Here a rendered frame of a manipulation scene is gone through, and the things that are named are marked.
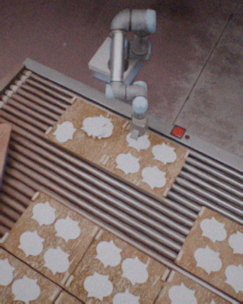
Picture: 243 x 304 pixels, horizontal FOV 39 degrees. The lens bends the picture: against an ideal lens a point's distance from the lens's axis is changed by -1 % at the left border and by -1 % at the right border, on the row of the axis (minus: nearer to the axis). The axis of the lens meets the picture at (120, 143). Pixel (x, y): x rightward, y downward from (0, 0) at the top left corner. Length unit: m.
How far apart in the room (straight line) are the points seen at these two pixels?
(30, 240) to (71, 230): 0.22
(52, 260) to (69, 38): 2.74
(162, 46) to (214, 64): 0.59
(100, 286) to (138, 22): 1.36
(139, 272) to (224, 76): 2.45
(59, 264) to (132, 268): 0.37
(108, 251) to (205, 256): 0.50
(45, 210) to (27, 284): 0.39
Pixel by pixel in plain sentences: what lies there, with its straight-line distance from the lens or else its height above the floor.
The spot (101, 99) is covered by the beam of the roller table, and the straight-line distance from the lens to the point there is 2.29.
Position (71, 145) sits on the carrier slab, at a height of 0.94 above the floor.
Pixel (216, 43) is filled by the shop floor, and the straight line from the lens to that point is 4.03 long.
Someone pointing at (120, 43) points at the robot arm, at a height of 1.44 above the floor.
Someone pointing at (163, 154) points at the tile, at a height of 0.95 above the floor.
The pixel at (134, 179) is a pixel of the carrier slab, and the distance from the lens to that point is 1.97.
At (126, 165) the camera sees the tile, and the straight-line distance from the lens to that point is 2.00.
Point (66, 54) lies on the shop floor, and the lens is 3.86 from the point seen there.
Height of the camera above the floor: 2.75
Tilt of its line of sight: 61 degrees down
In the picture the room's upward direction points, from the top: 2 degrees counter-clockwise
